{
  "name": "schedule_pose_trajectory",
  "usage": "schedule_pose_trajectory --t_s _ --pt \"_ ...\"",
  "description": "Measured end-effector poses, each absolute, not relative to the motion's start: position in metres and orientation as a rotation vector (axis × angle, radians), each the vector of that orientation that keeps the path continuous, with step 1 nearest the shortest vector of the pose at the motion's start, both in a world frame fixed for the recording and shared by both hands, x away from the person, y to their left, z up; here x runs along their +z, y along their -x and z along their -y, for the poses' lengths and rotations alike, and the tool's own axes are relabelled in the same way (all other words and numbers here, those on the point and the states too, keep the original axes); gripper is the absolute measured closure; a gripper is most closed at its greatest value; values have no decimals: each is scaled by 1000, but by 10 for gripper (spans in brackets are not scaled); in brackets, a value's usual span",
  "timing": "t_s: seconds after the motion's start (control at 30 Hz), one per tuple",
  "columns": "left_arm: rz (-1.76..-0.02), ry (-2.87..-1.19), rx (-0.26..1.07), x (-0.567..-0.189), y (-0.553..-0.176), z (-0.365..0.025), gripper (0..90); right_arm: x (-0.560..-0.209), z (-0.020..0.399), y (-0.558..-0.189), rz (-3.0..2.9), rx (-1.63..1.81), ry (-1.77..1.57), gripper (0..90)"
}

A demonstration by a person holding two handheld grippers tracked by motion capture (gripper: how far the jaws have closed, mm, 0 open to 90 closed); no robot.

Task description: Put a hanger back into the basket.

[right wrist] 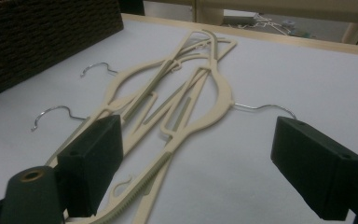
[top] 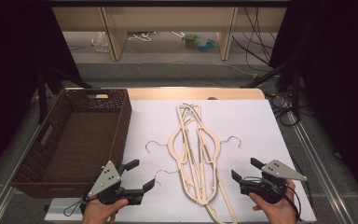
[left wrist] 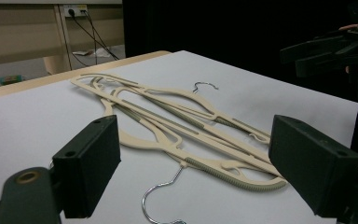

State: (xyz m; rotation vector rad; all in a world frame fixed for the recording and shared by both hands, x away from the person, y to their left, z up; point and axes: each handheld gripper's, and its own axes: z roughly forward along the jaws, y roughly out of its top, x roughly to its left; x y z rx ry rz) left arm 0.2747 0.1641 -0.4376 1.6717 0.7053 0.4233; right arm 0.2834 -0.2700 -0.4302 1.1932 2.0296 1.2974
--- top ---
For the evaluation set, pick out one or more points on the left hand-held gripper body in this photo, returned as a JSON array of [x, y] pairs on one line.
[[105, 180]]

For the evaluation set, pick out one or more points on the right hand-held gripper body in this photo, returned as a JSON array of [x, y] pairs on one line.
[[276, 171]]

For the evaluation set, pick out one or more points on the brown wicker basket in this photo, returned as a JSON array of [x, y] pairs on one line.
[[74, 143]]

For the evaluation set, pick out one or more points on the person's left hand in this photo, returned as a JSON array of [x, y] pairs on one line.
[[99, 213]]

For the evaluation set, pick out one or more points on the person's right hand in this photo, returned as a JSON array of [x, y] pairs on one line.
[[276, 213]]

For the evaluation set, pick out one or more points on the white table sheet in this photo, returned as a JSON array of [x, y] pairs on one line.
[[254, 124]]

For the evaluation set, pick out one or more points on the black metal stand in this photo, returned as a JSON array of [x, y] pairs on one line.
[[295, 90]]

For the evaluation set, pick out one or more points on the wooden table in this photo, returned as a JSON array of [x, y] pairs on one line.
[[199, 93]]

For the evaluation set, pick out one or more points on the black tripod stand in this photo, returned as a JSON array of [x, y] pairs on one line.
[[45, 90]]

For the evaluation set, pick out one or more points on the black curtain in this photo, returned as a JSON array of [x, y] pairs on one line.
[[12, 46], [348, 77]]

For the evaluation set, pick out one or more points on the clear plastic bag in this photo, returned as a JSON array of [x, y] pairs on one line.
[[99, 42]]

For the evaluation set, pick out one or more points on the colourful toy bundle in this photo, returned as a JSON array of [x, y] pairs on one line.
[[199, 43]]

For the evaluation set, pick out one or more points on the metal floor rail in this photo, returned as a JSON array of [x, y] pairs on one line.
[[320, 174], [3, 199]]

